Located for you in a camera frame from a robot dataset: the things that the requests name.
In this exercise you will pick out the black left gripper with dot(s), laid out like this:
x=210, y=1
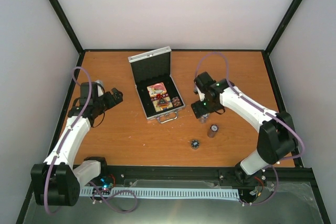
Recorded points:
x=113, y=102

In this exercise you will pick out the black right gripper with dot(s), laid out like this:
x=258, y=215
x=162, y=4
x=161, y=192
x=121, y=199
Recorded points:
x=199, y=111

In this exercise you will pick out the tall poker chip stack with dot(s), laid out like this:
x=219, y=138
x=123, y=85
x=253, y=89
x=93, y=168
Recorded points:
x=212, y=131

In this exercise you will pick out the chip row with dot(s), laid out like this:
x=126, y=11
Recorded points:
x=176, y=102

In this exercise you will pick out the black triangular dealer button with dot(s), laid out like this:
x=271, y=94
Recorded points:
x=161, y=102

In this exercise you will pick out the aluminium poker set case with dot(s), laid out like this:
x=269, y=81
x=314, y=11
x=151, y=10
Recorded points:
x=149, y=68

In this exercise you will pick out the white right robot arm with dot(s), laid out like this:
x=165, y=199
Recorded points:
x=276, y=133

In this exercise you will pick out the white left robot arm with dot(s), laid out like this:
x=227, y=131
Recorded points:
x=55, y=181

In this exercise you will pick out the pink card deck box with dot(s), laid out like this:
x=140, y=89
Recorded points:
x=156, y=89

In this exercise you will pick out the left controller board with LED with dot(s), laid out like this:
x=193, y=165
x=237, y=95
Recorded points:
x=107, y=182

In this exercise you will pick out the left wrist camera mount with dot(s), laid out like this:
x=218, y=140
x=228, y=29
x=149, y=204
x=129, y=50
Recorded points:
x=100, y=88

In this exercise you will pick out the light blue cable duct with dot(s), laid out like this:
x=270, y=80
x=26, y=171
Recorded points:
x=166, y=193

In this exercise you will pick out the right connector with wires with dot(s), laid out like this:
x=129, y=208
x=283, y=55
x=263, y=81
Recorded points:
x=259, y=188

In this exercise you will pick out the black aluminium frame rail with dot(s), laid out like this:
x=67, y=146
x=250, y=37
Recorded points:
x=224, y=176

